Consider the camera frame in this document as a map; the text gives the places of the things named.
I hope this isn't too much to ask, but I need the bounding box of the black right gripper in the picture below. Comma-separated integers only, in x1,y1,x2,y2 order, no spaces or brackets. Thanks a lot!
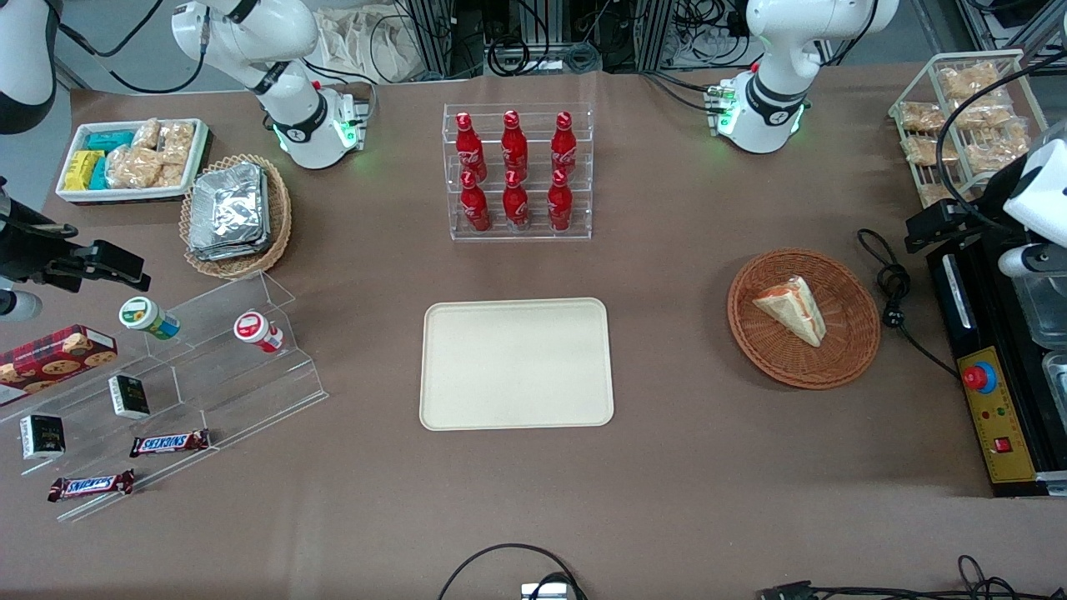
0,179,152,293

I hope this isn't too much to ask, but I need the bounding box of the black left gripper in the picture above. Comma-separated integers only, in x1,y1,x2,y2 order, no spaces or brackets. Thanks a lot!
905,155,1036,254

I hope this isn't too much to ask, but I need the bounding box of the wrapped triangle sandwich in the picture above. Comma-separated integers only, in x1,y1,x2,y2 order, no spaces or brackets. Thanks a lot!
753,275,828,348

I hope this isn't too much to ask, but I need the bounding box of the light tan wicker basket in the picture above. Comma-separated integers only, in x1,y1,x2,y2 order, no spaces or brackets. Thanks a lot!
179,154,293,281

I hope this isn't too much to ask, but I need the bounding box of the brown wicker basket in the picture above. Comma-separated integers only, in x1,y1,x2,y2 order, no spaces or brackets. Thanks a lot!
727,248,882,391

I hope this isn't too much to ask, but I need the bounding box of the beige plastic serving tray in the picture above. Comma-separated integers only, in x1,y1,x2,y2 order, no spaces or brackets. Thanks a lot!
419,297,615,432

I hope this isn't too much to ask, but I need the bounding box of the green lid snack cup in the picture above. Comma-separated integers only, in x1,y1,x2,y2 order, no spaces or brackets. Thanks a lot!
118,296,182,341

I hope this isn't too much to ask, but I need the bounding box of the white plastic bin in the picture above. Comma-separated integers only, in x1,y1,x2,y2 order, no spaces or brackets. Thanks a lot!
56,117,210,206

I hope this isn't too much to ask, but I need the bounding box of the yellow snack packet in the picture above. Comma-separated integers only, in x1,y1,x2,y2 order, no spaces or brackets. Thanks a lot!
64,149,103,192

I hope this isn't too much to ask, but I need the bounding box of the red tartan cookie box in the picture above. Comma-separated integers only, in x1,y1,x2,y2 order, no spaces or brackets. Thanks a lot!
0,324,119,408

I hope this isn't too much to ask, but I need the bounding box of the small black box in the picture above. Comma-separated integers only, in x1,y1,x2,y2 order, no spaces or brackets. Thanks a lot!
108,374,152,421
19,413,67,461

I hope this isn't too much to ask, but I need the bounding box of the clear plastic container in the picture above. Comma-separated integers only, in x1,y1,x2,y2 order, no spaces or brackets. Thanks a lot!
1041,350,1067,403
1012,273,1067,348

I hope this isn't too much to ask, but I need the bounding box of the aluminium foil container stack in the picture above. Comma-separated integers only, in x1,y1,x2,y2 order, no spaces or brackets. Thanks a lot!
187,162,273,262

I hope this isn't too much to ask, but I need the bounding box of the red lid snack cup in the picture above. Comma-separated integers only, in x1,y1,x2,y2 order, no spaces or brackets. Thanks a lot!
233,311,285,354

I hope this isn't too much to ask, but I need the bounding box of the clear acrylic stepped display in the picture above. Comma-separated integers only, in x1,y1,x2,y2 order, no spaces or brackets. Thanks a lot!
0,271,329,524

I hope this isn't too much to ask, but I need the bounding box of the Snickers chocolate bar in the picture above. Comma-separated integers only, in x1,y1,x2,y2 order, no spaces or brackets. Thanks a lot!
129,428,212,459
48,469,137,503

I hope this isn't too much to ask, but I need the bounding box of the black machine yellow control panel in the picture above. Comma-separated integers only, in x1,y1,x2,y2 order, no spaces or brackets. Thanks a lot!
926,240,1067,499

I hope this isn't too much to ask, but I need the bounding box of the beige cloth bag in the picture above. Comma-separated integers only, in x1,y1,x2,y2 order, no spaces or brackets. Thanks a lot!
315,7,428,85

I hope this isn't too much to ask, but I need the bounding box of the red Coca-Cola bottle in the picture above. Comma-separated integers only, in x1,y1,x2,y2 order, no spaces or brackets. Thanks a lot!
547,169,575,233
454,112,488,181
550,110,579,176
503,170,531,231
500,109,529,178
460,171,492,233

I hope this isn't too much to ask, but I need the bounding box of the clear acrylic bottle rack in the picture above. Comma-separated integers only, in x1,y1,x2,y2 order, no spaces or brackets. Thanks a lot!
442,102,594,243

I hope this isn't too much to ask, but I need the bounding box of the black power cable with plug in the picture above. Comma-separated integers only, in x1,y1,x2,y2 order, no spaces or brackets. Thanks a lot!
857,228,961,381

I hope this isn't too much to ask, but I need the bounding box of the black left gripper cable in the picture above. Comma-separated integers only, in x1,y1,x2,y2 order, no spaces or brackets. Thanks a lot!
933,50,1067,236

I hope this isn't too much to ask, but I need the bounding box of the white wire rack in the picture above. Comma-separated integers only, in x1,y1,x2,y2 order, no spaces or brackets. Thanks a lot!
887,49,1050,211

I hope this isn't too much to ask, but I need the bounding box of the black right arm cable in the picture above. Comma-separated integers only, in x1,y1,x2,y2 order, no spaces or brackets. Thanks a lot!
57,0,211,95

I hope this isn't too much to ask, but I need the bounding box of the aluminium frame post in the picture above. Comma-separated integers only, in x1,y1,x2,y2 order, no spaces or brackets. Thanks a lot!
637,0,677,73
407,0,456,78

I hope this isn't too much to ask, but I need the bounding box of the black tangled cable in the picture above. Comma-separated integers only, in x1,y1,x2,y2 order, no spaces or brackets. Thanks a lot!
810,553,1067,600

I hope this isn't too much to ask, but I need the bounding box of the coiled black cable bundle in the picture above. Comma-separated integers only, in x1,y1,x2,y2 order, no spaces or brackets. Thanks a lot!
487,32,603,78

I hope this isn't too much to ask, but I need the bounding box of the black looped cable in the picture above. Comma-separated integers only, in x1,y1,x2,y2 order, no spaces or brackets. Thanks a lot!
437,542,586,600

